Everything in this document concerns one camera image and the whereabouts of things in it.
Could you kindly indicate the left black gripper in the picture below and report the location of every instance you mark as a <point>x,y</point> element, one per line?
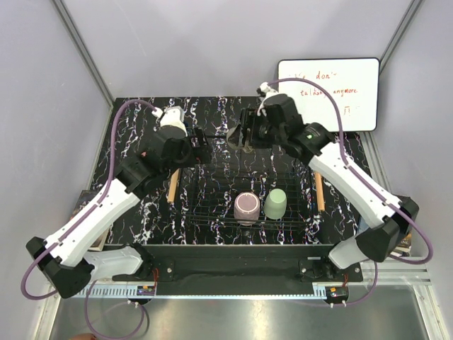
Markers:
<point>201,154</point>

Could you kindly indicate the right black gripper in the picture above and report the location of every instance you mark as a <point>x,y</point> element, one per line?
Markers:
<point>250,118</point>

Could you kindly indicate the lilac mug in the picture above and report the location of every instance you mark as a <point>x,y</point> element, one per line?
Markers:
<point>246,208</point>

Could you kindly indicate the beige mug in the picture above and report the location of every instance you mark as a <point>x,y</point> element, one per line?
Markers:
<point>239,139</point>

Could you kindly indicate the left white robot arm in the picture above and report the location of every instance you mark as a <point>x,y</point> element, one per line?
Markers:
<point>65,257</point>

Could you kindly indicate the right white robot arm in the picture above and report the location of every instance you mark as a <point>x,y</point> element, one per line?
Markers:
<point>276,122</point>

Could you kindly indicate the black marble mat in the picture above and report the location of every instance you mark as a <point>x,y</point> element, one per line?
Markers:
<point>155,221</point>

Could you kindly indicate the light green cup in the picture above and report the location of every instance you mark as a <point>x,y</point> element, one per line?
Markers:
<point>275,204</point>

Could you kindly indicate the white whiteboard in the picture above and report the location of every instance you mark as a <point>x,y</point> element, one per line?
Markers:
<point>353,84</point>

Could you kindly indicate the Tale of Two Cities book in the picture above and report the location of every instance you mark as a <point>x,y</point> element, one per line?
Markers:
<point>86,196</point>

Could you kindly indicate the books at right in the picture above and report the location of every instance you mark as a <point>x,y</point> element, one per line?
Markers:
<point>403,244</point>

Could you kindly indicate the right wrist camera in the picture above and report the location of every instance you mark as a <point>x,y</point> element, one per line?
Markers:
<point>265,91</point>

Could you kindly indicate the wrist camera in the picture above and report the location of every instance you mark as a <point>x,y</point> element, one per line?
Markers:
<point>172,116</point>
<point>265,91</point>

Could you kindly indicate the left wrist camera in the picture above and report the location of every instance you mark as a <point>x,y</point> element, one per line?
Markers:
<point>172,116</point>

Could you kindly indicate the black wire dish rack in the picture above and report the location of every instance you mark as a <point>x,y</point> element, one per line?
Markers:
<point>265,191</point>

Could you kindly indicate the left wooden rack handle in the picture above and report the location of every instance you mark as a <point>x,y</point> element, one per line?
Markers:
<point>173,186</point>

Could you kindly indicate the wooden rack handle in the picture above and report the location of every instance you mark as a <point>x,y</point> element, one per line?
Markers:
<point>173,186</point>
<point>319,191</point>

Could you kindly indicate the right wooden rack handle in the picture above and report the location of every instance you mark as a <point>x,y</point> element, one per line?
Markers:
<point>319,191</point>

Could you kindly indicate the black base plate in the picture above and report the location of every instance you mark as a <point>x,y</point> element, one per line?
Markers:
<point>240,270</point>

